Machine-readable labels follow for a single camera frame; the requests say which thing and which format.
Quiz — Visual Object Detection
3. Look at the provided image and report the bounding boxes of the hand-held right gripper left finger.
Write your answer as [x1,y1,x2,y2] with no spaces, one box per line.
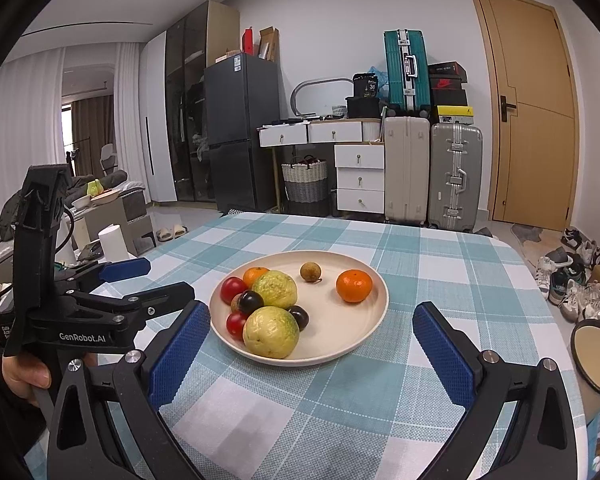
[46,300,212,480]

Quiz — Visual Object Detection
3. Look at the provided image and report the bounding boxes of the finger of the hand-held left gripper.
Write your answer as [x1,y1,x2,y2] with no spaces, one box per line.
[74,281,196,322]
[55,257,152,294]

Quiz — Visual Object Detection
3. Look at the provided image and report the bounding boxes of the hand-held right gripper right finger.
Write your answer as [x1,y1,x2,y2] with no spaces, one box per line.
[412,302,579,480]

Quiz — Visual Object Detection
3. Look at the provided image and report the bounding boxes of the red cherry tomato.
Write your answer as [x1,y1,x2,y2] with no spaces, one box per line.
[226,311,249,339]
[221,276,248,305]

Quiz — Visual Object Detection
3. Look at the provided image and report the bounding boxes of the dark plum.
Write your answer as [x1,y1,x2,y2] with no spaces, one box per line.
[287,305,310,331]
[238,290,265,315]

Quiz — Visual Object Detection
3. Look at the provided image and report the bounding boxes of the small mandarin orange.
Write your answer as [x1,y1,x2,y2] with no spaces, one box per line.
[243,267,271,289]

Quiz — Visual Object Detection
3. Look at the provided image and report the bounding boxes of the large yellow guava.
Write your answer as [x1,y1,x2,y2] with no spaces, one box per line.
[242,306,300,359]

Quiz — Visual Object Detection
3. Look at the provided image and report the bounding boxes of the greenish guava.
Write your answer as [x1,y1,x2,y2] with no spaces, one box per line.
[252,270,298,309]

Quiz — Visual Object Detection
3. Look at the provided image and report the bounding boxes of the large mandarin orange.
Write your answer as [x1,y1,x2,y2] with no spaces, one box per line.
[336,269,374,304]

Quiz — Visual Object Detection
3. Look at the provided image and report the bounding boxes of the cream plate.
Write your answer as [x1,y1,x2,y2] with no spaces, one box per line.
[209,251,390,366]

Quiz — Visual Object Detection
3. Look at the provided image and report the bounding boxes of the person's left forearm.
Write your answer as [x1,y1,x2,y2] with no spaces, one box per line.
[0,340,48,466]

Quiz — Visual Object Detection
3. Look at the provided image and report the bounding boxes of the person's left hand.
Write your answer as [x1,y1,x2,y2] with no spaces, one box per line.
[1,351,99,407]

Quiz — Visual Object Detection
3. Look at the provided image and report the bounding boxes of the white cylinder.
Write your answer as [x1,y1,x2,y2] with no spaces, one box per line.
[98,224,131,262]

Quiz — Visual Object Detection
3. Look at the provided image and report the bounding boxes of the pair of beige slippers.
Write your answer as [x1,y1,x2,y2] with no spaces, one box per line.
[155,225,188,243]

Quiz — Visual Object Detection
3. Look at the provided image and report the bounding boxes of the grey sofa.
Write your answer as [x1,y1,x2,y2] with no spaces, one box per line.
[65,170,149,212]

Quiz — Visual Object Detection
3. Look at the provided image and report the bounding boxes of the teal checked tablecloth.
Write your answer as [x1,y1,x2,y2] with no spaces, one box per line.
[22,211,590,480]

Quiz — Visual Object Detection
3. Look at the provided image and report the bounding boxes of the white office chair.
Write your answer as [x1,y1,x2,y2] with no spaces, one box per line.
[100,143,129,176]

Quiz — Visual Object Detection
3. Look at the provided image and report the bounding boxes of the white curtain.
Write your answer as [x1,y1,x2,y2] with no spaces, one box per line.
[0,42,143,251]

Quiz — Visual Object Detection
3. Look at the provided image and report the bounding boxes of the brown curtain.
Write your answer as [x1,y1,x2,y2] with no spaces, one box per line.
[72,95,116,178]

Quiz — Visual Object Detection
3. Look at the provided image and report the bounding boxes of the grey floor rug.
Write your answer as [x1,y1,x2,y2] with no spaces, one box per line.
[510,223,544,249]

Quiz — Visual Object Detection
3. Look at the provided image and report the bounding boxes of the pile of shoes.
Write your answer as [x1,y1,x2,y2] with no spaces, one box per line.
[535,227,600,326]

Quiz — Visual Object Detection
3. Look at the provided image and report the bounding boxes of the round mirror stool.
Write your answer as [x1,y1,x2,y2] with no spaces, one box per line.
[571,319,600,397]

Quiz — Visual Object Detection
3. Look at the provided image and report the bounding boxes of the white wardrobe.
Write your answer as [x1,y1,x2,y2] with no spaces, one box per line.
[139,30,178,203]

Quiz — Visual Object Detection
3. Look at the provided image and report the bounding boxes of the glass-door cabinet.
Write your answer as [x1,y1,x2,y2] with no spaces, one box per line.
[165,1,241,204]

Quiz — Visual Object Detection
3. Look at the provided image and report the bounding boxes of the wicker basket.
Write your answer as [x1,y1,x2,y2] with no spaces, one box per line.
[281,156,328,204]

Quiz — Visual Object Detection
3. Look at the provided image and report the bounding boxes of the dark refrigerator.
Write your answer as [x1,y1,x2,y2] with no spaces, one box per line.
[203,52,282,213]

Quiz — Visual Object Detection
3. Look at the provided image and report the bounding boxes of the silver suitcase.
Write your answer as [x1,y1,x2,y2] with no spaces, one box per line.
[427,122,483,232]

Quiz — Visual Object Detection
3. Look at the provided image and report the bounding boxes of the beige suitcase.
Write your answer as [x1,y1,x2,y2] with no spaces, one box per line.
[383,116,431,225]

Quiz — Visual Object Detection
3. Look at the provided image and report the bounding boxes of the white dresser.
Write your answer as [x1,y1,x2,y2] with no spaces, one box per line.
[258,119,386,213]

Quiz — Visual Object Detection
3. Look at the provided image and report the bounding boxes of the wooden door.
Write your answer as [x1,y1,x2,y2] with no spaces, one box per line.
[469,0,581,232]

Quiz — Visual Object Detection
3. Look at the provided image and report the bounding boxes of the arched mirror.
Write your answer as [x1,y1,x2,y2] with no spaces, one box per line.
[291,78,353,118]

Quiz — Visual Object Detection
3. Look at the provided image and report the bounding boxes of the yellow shoebox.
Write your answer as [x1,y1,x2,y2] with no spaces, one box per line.
[436,105,474,125]

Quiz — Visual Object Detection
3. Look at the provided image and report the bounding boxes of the black box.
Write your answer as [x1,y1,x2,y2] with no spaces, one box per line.
[346,96,383,118]

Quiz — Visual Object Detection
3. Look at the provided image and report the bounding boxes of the tall cardboard box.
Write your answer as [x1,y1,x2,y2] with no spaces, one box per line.
[259,26,281,62]

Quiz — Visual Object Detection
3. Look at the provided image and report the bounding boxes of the black canister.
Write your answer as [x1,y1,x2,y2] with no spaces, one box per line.
[352,73,379,98]

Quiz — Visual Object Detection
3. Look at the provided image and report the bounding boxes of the blue plastic bag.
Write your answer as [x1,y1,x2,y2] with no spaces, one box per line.
[367,65,389,101]

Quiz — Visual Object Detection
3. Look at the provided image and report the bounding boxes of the black red shoebox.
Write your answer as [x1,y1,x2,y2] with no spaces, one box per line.
[428,62,467,81]

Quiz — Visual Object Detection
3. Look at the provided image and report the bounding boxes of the teal suitcase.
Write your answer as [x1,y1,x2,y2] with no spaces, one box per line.
[384,30,430,115]

